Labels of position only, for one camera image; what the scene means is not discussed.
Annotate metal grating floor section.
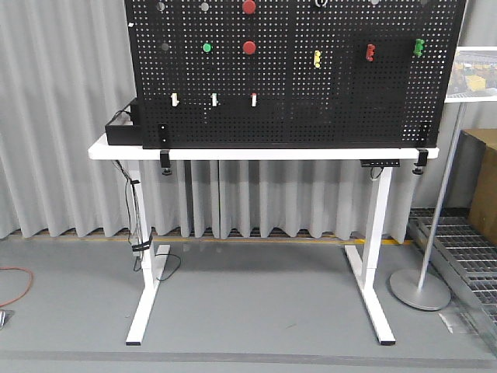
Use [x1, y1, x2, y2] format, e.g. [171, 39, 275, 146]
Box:
[430, 207, 496, 352]

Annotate white height adjustable desk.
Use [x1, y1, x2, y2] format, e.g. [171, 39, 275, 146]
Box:
[88, 135, 439, 346]

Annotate white yellow rocker switch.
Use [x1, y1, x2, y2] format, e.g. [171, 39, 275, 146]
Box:
[171, 92, 179, 107]

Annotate red push button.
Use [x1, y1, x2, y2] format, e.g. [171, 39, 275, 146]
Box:
[242, 0, 256, 15]
[242, 40, 257, 55]

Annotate orange cable on floor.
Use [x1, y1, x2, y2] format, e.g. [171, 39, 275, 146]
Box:
[0, 267, 35, 309]

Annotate grey round base stand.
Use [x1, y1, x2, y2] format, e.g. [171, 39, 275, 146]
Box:
[389, 103, 467, 312]

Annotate brown cardboard box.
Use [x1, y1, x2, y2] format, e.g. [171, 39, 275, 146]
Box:
[463, 129, 496, 245]

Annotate poster sign on stand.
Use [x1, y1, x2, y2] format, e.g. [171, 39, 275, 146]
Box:
[445, 47, 496, 103]

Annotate black electronics box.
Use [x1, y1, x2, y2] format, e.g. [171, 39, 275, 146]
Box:
[105, 98, 143, 145]

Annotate white green rocker switch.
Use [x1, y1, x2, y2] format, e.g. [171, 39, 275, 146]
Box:
[211, 92, 218, 107]

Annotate black perforated pegboard panel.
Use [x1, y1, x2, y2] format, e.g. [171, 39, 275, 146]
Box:
[124, 1, 466, 149]

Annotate black clamp bracket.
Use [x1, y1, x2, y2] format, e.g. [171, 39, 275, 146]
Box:
[412, 122, 433, 176]
[158, 123, 172, 176]

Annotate grey curtain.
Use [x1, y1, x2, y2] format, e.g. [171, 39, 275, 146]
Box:
[0, 0, 497, 239]

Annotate desk height control panel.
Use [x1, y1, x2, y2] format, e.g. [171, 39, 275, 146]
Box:
[360, 159, 400, 168]

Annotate upper red push button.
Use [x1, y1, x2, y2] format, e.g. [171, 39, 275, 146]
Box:
[242, 0, 256, 15]

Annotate right black clamp bracket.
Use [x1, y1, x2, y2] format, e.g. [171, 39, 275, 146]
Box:
[412, 122, 433, 176]

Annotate black cable bundle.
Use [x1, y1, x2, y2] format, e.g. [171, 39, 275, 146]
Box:
[113, 159, 182, 282]

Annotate left black clamp bracket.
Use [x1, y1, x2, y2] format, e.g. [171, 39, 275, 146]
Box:
[158, 123, 172, 176]

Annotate lower red push button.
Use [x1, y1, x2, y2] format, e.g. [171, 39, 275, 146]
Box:
[242, 40, 257, 55]

